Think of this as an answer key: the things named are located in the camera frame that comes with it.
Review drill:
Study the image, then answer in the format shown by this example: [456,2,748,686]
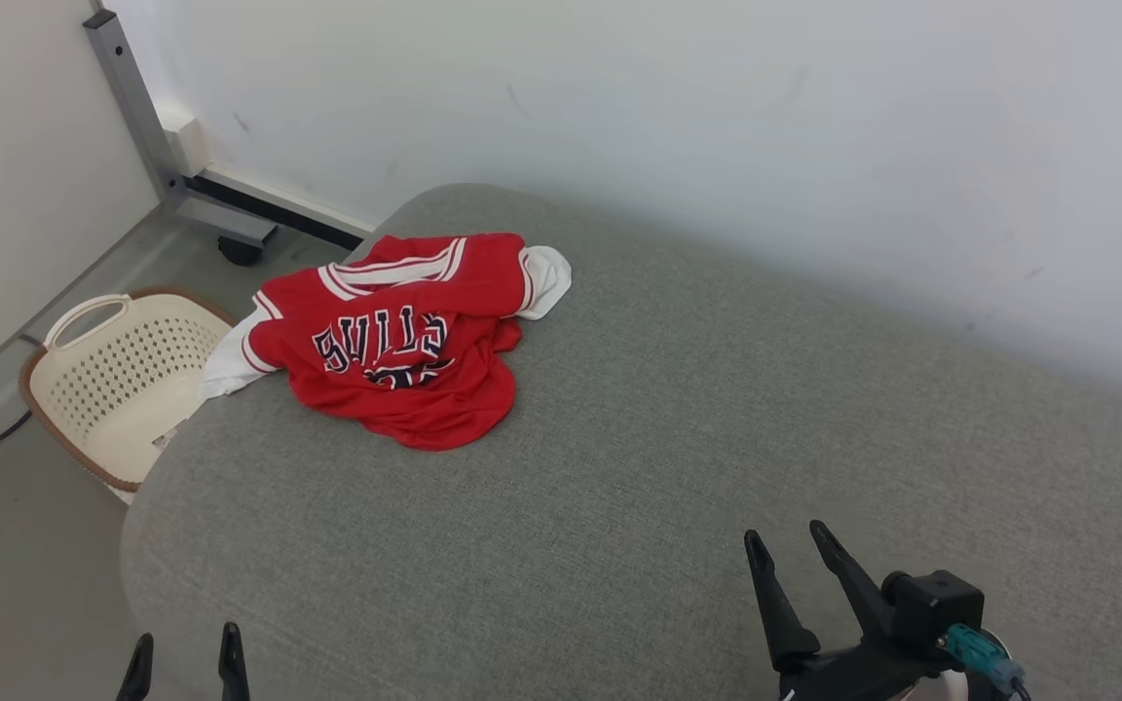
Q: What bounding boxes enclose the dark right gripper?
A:
[743,519,959,701]

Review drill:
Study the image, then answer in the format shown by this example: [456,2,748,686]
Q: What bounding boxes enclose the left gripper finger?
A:
[217,622,252,701]
[116,633,155,701]

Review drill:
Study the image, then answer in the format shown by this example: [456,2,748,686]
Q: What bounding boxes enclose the red Bulls jersey white sleeves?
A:
[199,232,574,452]

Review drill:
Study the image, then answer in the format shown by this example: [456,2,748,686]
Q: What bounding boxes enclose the cream plastic laundry basket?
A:
[19,286,239,493]

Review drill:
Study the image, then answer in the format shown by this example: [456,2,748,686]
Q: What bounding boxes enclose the black caster wheel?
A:
[218,234,265,268]

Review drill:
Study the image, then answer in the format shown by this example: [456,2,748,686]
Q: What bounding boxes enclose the teal right camera connector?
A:
[939,623,1028,696]

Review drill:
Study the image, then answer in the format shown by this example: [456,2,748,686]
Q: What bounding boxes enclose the grey metal frame leg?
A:
[84,8,280,250]

